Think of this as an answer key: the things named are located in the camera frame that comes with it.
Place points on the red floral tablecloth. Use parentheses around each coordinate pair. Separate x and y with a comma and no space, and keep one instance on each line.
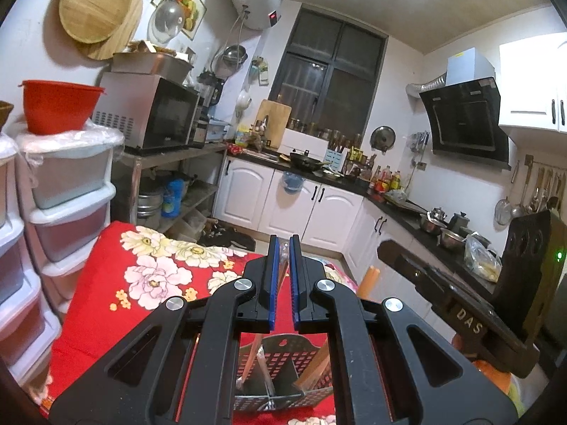
(146,283)

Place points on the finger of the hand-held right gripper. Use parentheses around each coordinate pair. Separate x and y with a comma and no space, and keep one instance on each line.
(412,270)

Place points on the group of metal pots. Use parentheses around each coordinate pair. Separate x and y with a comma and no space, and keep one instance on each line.
(443,230)

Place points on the round bamboo sieve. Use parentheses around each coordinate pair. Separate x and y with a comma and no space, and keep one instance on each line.
(93,4)

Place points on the white plastic drawer unit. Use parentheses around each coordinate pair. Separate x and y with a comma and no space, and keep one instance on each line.
(71,186)
(13,274)

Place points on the group of condiment bottles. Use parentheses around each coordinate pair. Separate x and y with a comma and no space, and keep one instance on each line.
(385,179)

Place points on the group of chopsticks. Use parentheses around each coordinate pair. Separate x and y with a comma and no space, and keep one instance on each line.
(315,369)

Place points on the white box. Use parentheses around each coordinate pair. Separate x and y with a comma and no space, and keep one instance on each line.
(305,140)

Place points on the hanging metal pot lid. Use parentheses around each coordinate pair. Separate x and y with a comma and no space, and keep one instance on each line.
(383,138)

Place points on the glass pot lid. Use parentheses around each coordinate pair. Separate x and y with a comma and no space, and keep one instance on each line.
(167,17)

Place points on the red plastic basin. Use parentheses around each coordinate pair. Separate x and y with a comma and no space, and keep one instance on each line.
(57,106)

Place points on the metal shelf rack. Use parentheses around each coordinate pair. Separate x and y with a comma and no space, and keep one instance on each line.
(177,172)

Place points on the black wok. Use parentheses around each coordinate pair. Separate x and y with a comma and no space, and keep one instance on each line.
(308,161)

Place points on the wooden cutting board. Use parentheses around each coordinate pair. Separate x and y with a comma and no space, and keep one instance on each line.
(272,124)

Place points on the blue knife block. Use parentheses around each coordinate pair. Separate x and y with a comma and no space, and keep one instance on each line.
(335,159)

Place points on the olive perforated utensil holder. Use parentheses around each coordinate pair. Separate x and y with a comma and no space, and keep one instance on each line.
(283,363)

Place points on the row of metal jars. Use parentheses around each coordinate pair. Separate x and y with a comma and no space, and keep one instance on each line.
(328,135)

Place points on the wicker basket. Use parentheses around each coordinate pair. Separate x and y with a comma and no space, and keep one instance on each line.
(4,115)

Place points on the hanging metal ladles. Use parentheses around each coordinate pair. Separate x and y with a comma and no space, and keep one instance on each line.
(531,190)

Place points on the hanging metal colander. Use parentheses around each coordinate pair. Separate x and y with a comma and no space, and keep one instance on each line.
(230,59)

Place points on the silver microwave oven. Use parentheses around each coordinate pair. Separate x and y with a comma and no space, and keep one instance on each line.
(150,113)

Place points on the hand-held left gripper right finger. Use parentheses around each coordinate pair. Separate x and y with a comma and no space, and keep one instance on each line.
(296,274)

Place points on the round wooden board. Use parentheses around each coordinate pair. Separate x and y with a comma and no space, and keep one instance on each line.
(128,40)

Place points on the black range hood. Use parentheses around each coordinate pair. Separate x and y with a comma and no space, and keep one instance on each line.
(465,119)

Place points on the black blender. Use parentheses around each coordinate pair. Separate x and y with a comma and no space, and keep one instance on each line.
(210,93)

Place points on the fruit wall picture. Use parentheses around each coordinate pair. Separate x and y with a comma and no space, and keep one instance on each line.
(192,9)

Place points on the dark framed window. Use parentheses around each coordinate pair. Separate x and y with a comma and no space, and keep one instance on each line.
(328,71)

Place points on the metal baking pan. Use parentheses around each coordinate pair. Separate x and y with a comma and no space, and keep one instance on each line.
(150,64)

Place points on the white kettle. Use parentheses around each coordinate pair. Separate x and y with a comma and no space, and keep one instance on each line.
(243,102)

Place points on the white wall cabinet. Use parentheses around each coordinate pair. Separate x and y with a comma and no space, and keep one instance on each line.
(531,84)

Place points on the clear plastic bag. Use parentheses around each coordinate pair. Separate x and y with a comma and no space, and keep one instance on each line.
(483,259)

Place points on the metal faucet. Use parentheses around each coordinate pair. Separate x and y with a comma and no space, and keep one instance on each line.
(261,128)

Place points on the white kitchen base cabinets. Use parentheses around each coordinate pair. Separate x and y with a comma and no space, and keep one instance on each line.
(332,217)

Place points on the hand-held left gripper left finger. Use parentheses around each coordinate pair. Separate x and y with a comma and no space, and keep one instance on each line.
(275,274)

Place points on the blue packet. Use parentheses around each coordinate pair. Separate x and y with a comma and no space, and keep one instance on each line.
(172,197)

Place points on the wooden chopstick pair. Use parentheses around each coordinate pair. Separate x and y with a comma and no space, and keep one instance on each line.
(370,281)
(286,252)

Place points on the blue hanging bag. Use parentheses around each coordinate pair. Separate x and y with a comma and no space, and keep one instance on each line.
(292,183)

